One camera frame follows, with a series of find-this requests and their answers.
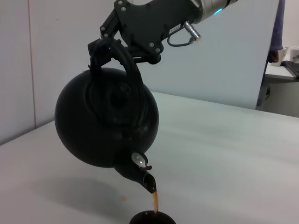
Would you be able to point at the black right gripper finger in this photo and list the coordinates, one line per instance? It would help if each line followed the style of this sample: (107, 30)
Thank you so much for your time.
(106, 32)
(144, 57)

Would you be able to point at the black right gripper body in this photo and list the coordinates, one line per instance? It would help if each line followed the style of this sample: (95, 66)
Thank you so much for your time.
(149, 25)

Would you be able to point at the black round teapot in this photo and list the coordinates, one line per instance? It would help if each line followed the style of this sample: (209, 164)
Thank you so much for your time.
(93, 130)

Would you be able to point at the small black teacup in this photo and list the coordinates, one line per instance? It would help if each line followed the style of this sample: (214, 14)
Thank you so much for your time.
(151, 219)

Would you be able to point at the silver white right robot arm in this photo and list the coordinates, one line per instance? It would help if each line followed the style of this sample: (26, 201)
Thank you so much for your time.
(212, 9)

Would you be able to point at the brown tea liquid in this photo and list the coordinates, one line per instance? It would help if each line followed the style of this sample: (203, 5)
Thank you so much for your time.
(155, 201)

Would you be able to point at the person in purple shirt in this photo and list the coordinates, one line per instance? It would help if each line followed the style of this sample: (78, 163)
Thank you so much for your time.
(279, 23)

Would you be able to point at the grey office desk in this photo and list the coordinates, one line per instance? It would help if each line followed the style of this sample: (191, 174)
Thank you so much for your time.
(280, 98)

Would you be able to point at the black keyboard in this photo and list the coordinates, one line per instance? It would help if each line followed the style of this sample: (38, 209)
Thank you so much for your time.
(292, 68)

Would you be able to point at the white paper cup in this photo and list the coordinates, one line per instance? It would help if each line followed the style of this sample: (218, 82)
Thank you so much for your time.
(294, 51)

